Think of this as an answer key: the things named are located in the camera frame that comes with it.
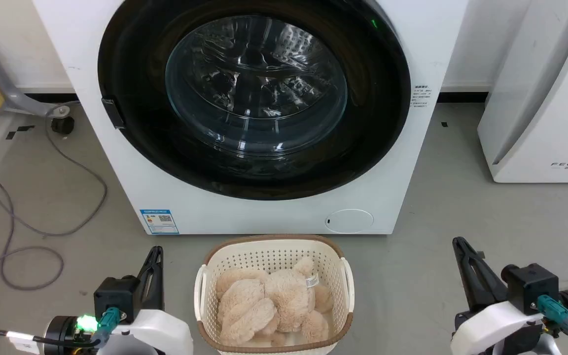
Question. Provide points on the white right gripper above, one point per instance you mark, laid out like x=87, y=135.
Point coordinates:
x=491, y=328

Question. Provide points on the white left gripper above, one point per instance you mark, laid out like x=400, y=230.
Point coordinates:
x=160, y=333

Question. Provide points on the small text warning sticker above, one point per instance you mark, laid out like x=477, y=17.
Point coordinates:
x=421, y=96

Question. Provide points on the grey metal furniture leg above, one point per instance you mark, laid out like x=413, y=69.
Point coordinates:
x=13, y=93

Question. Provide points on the white brown-rimmed laundry basket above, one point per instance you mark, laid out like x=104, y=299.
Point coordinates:
x=274, y=254

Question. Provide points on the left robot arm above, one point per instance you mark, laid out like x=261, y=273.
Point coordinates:
x=62, y=335

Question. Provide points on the round black glass washer door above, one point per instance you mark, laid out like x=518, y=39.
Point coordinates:
x=131, y=143

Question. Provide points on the white front-load washing machine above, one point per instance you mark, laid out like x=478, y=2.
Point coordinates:
x=412, y=162

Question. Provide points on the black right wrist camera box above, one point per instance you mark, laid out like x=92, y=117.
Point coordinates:
x=530, y=288

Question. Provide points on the blue energy label sticker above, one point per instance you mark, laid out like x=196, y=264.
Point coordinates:
x=159, y=221

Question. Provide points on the round white filter cover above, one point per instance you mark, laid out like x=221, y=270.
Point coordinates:
x=349, y=221

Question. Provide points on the beige plush teddy bear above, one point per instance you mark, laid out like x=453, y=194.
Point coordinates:
x=274, y=301

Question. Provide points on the white air purifier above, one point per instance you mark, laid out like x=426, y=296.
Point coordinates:
x=545, y=113

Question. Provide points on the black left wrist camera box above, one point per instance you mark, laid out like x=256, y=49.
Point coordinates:
x=115, y=296

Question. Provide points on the black caster wheel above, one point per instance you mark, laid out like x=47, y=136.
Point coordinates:
x=62, y=125

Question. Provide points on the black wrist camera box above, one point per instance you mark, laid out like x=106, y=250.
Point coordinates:
x=115, y=296
x=530, y=288

